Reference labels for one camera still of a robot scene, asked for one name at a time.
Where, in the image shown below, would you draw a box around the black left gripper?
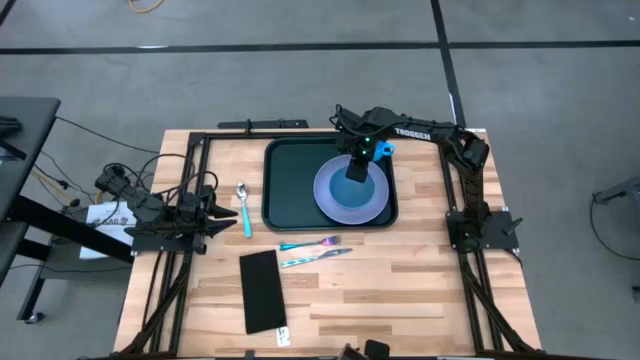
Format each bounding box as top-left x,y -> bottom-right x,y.
196,184 -> 239,238

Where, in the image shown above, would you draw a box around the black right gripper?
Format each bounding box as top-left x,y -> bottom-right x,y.
339,126 -> 385,184

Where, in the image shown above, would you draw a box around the grey equipment stand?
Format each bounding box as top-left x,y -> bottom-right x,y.
592,174 -> 640,206

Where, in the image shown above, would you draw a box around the black aluminium table frame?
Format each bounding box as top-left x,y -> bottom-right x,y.
117,128 -> 544,360

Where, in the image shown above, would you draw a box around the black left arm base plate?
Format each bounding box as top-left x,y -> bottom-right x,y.
130,227 -> 209,254

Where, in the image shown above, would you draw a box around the teal-handled iridescent fork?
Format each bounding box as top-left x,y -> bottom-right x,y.
278,234 -> 343,252

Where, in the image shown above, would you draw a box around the dark green serving tray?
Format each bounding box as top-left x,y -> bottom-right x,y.
261,135 -> 400,233

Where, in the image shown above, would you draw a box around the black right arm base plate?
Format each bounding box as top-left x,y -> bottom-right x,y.
446,209 -> 524,251

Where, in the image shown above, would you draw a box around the yellow floor cable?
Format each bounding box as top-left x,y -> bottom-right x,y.
127,0 -> 166,15

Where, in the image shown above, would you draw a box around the blue bowl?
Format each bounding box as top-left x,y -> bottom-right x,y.
328,166 -> 376,210

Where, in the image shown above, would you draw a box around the teal-handled metal spoon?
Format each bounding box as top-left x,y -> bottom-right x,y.
235,182 -> 254,240

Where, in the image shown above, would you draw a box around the black desk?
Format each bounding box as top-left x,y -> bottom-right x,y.
0,97 -> 135,324

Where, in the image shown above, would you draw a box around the lavender plate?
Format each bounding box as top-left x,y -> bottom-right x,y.
313,153 -> 390,226

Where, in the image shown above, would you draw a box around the teal-handled metal knife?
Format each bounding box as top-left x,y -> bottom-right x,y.
279,247 -> 354,270

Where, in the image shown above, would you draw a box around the black floor cable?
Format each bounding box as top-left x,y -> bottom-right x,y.
54,116 -> 161,155
588,192 -> 640,263

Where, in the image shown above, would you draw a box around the black power strip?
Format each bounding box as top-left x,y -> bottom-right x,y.
217,118 -> 310,130

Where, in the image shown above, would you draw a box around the black boxy device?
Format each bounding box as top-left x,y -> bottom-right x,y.
337,339 -> 392,360

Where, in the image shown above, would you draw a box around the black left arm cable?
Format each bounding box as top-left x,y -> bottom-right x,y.
102,151 -> 219,202

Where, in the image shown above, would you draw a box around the white printed paper sheet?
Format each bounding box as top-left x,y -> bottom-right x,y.
79,202 -> 139,261

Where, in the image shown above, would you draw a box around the blue cup with handle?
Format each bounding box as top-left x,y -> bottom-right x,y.
372,140 -> 396,162

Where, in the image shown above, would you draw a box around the cloth napkin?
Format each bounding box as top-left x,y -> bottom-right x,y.
238,249 -> 289,335

